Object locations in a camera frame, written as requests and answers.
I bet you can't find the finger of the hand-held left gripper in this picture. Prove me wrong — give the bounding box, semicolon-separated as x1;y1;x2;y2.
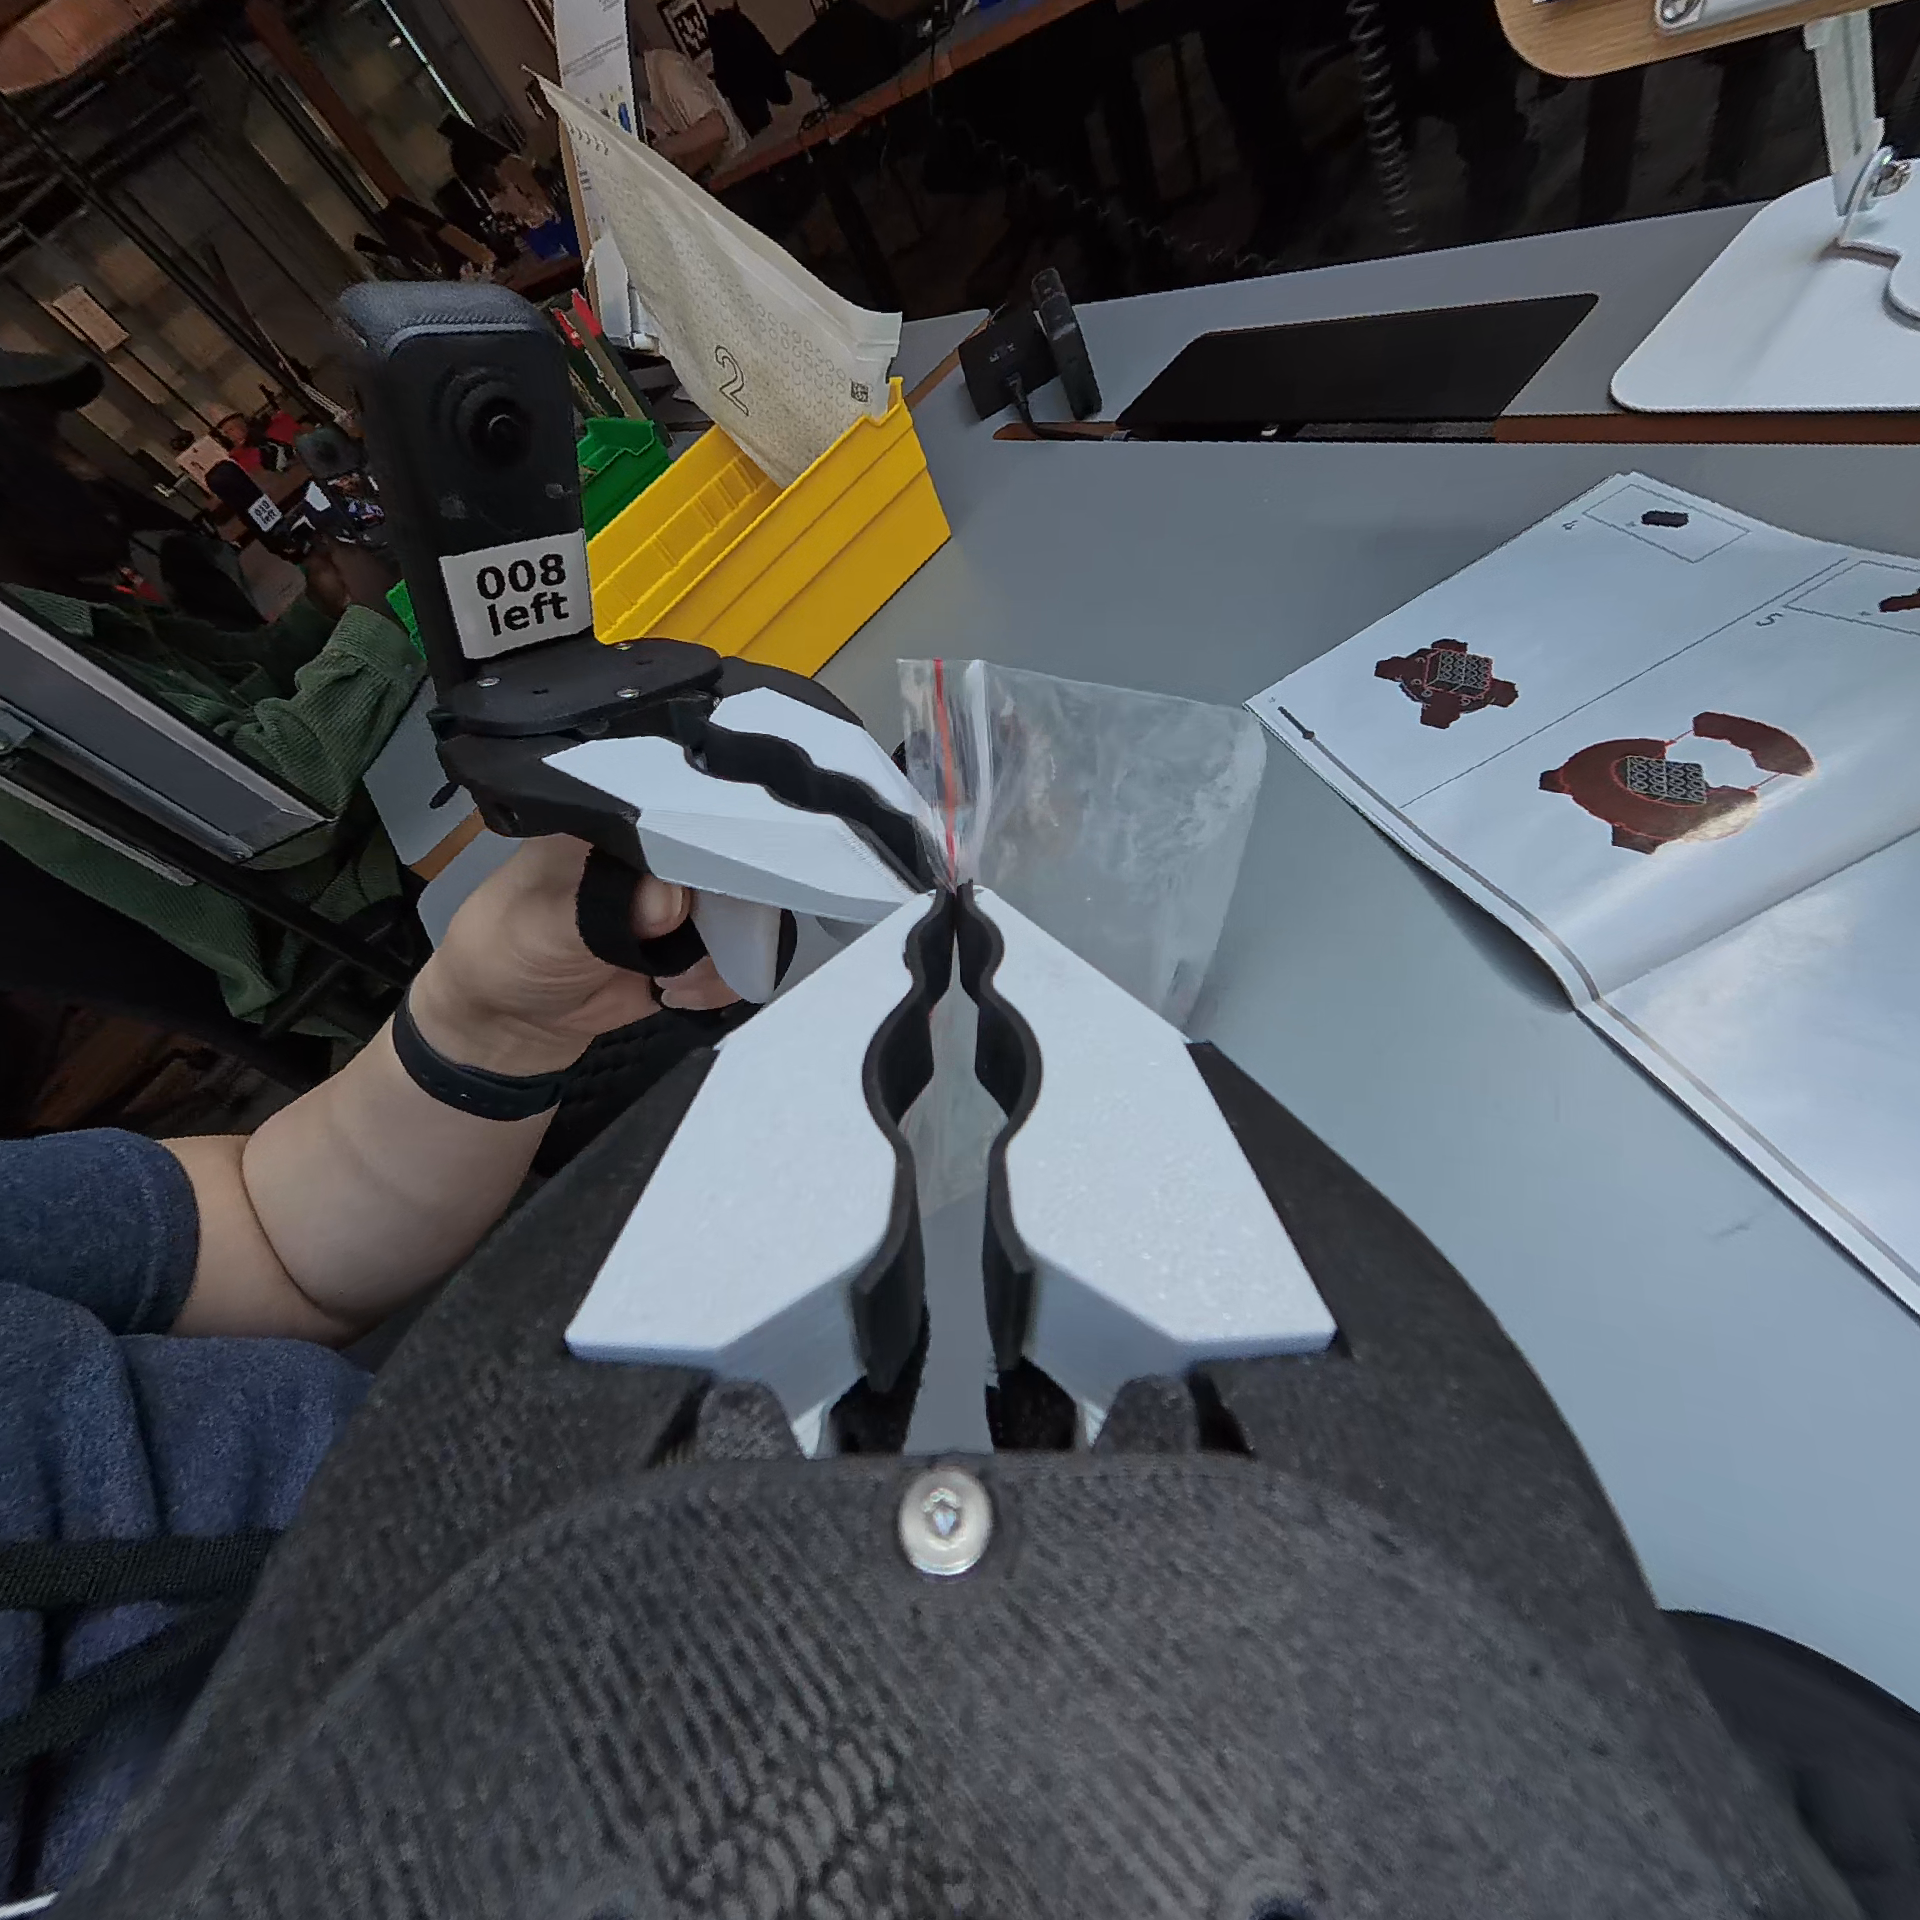
539;739;941;928
680;684;944;887

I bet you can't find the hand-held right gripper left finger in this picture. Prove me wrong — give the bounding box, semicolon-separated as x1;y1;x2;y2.
561;884;958;1463

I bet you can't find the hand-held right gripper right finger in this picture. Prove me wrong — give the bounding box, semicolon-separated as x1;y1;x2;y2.
958;883;1339;1451

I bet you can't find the clear plastic zip bag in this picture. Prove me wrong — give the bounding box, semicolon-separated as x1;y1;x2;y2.
896;656;1270;1051

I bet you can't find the person's left forearm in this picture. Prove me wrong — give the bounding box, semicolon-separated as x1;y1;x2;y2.
157;1036;572;1347

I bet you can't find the person's left hand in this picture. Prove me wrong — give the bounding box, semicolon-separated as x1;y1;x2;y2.
406;840;745;1075

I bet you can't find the black mesh wrist rest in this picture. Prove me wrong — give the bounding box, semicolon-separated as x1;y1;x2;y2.
528;1031;720;1187

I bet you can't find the green plastic bin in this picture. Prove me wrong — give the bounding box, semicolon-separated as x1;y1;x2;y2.
576;416;670;540

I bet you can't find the yellow plastic bin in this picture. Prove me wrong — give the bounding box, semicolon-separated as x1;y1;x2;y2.
585;376;953;676

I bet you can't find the white padded paper bag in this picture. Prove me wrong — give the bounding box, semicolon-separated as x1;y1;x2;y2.
539;76;903;489

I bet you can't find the black wrist band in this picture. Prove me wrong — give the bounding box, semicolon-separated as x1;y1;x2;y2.
391;992;572;1124

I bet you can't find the white hanging paper sheet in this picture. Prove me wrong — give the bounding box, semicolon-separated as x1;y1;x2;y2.
556;0;640;121

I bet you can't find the grey framed panel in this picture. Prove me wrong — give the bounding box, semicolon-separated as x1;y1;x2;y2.
0;592;331;869

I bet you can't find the black electronic box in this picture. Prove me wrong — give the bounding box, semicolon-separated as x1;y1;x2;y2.
958;268;1103;426

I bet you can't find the open instruction booklet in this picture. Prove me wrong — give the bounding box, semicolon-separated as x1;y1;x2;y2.
1246;471;1920;1315

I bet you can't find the white document stand wooden board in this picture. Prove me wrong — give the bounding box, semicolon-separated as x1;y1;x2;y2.
1495;0;1920;416

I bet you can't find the black webbing strap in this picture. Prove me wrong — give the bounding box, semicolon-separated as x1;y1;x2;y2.
0;1527;283;1765

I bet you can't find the coiled black cable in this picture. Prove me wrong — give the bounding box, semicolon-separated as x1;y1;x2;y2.
1342;0;1425;255

